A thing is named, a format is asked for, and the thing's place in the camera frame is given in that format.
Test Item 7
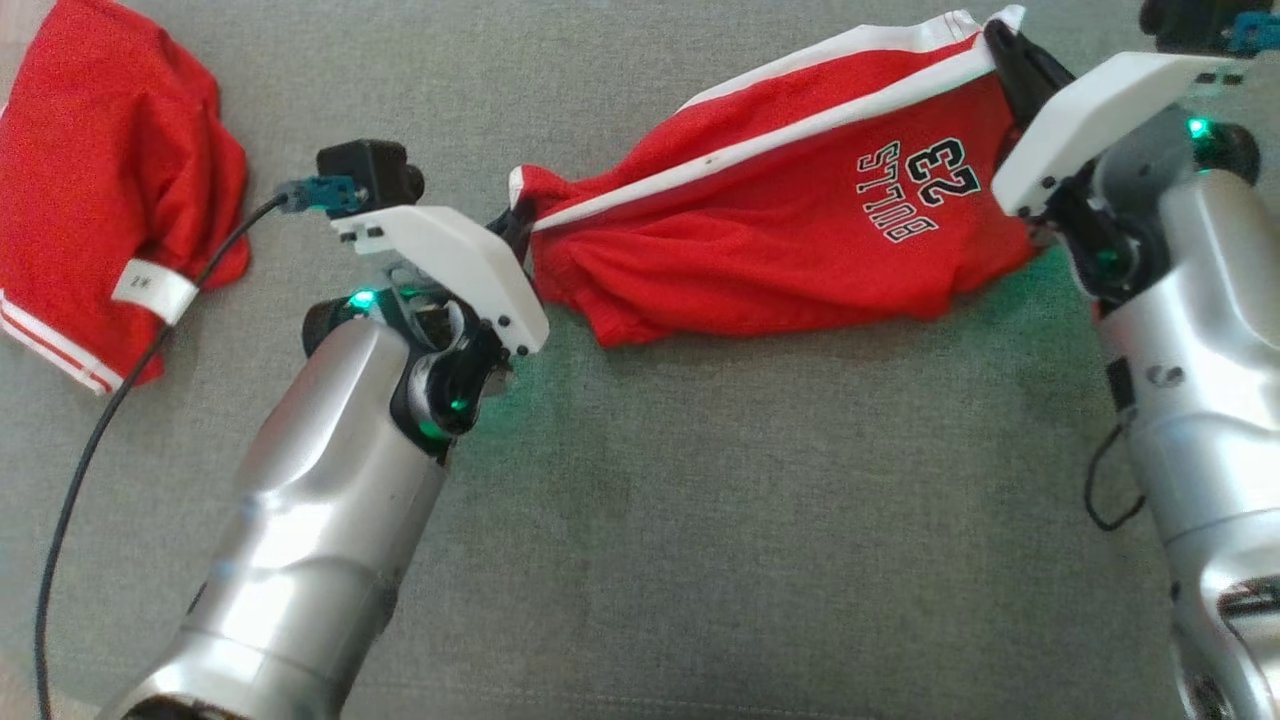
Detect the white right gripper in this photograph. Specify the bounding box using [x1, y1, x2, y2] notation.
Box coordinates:
[983, 18, 1246, 219]

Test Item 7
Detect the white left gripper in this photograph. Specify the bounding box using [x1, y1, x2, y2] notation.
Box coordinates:
[330, 205, 551, 358]

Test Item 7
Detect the red Bulls jersey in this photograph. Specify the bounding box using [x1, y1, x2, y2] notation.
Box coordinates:
[508, 5, 1046, 349]

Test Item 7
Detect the red jersey with white sleeves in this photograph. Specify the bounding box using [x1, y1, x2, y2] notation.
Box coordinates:
[0, 0, 251, 396]

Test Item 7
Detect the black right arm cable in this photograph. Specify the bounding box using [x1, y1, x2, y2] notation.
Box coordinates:
[1083, 420, 1148, 533]

